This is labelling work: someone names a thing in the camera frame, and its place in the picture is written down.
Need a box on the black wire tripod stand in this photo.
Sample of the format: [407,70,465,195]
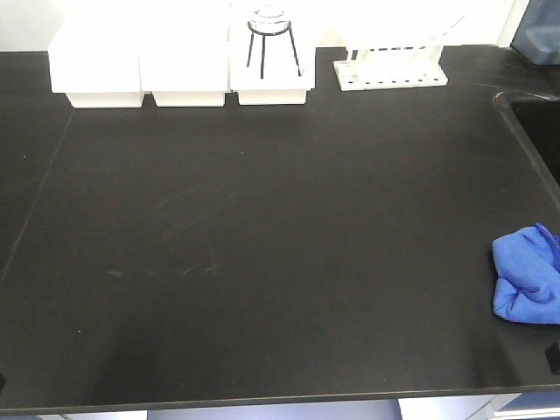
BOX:
[246,20,302,80]

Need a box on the white bin right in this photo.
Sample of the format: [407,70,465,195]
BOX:
[229,4,316,106]

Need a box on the blue cloth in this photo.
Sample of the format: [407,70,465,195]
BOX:
[493,223,559,325]

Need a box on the white bin middle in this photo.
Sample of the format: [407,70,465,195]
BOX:
[139,18,229,108]

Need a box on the clear glass dish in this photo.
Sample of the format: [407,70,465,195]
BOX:
[248,5,291,34]

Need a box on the black sink basin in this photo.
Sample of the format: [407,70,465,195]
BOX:
[494,90,559,201]

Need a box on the white bin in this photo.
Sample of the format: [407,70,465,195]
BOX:
[47,17,144,109]
[229,4,316,106]
[139,18,229,108]

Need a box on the white test tube rack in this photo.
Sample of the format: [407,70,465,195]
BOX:
[333,15,466,91]

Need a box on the white bin left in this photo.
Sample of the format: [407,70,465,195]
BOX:
[47,17,144,109]

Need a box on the blue container top right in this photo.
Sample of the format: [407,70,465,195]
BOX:
[511,0,559,66]

